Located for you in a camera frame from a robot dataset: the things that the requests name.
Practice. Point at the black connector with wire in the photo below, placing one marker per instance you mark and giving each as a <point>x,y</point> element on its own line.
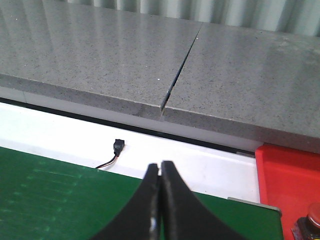
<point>118,147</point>

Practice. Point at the grey corrugated curtain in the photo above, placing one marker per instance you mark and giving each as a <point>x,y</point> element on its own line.
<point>301,17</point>

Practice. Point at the grey stone slab right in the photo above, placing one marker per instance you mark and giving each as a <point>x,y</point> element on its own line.
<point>258,85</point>

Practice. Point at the green conveyor belt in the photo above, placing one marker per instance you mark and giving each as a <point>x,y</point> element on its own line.
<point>47,199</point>

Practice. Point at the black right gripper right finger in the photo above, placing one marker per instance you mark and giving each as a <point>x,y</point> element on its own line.
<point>184,216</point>

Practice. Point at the grey stone slab left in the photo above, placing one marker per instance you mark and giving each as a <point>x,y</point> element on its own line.
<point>110,59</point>

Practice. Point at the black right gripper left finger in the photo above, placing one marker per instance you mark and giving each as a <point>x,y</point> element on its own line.
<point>139,219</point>

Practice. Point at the grey stone slab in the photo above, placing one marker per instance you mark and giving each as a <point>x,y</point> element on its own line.
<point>110,59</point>
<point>258,85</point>

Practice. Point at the red mushroom push button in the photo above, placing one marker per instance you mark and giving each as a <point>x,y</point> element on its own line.
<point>308,227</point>

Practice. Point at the red plastic tray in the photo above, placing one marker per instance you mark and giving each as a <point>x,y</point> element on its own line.
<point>288,179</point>

